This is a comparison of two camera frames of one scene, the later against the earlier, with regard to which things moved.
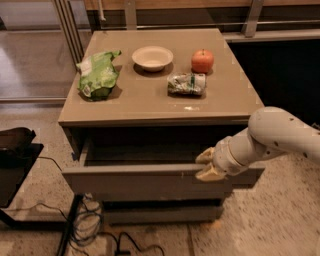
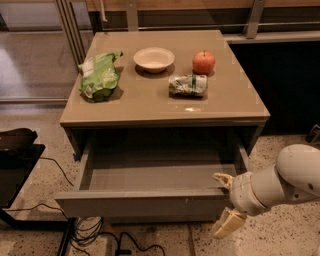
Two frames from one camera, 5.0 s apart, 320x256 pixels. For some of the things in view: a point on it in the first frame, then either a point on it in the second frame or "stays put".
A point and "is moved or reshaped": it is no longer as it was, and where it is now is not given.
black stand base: x=18 y=152 stays put
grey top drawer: x=148 y=162 is moved or reshaped
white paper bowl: x=152 y=58 stays put
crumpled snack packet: x=193 y=84 stays put
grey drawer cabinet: x=139 y=106 stays put
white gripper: x=222 y=159 -> x=240 y=194
